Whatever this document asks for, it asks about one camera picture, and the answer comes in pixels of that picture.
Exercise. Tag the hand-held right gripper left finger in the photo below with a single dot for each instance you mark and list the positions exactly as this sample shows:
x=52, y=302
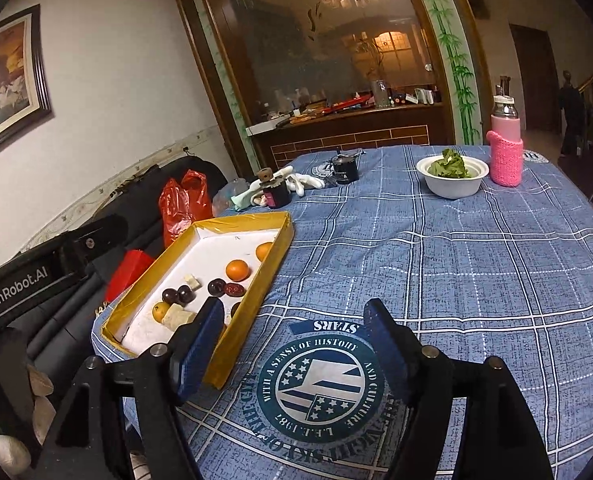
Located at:
x=201, y=355

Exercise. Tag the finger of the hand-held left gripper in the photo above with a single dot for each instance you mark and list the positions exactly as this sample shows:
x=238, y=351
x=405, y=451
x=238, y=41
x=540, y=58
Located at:
x=99, y=232

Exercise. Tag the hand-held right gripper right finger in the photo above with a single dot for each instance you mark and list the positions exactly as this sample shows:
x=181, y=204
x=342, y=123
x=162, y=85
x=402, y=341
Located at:
x=389, y=350

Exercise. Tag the red date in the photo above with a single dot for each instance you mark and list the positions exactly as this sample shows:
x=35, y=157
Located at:
x=235, y=310
x=235, y=290

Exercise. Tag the dark purple plum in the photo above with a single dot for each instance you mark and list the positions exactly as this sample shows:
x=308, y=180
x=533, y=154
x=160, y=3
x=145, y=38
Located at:
x=216, y=286
x=185, y=292
x=170, y=294

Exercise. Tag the small orange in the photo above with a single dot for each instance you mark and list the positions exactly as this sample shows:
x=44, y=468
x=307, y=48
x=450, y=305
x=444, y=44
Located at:
x=237, y=270
x=265, y=251

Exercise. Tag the yellow-edged white tray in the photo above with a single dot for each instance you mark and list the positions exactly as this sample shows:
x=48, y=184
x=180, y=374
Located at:
x=206, y=245

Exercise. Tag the person's left hand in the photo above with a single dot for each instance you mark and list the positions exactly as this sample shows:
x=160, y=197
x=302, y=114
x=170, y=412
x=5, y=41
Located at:
x=1, y=447

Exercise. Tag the large white fruit chunk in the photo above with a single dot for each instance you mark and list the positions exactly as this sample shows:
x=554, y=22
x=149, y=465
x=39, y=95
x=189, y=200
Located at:
x=179, y=316

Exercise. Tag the red box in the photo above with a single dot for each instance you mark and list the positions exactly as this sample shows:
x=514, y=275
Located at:
x=129, y=272

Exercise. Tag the black leather sofa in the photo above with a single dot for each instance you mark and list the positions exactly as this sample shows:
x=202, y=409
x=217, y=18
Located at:
x=141, y=195

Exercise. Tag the orange with dark spot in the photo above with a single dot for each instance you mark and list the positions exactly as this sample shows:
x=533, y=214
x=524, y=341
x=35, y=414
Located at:
x=160, y=310

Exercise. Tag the red plastic bag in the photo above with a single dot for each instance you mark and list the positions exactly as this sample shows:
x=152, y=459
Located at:
x=184, y=205

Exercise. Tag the clear plastic bag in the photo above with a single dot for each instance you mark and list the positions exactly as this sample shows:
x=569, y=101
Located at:
x=224, y=195

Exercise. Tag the teal cloth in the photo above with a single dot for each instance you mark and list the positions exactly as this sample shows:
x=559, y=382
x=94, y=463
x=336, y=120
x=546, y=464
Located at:
x=241, y=200

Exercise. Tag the white bowl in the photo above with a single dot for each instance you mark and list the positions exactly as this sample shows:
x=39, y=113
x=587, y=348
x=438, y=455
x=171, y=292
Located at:
x=451, y=187

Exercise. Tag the dark jar with wooden knob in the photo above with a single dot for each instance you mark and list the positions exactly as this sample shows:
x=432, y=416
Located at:
x=275, y=192

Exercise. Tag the green leafy vegetables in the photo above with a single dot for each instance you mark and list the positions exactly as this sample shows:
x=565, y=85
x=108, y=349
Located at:
x=449, y=162

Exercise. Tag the brown tiled counter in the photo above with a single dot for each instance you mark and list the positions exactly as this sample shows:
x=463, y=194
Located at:
x=351, y=137

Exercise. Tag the pink sleeved bottle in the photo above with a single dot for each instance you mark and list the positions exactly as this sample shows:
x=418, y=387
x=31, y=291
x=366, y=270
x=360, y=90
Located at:
x=505, y=157

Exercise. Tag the clear glass jar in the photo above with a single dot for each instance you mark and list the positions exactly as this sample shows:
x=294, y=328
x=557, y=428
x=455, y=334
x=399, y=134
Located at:
x=379, y=94

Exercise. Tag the wooden framed glass partition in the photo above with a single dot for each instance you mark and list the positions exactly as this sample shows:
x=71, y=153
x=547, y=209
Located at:
x=326, y=35

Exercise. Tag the dark standing figure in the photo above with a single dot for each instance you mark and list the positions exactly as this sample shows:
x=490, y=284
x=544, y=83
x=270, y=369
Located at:
x=571, y=110

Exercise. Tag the brown wooden door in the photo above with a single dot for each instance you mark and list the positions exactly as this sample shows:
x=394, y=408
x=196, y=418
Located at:
x=534, y=80

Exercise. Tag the framed wall painting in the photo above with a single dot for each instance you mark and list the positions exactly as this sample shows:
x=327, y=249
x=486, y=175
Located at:
x=6, y=85

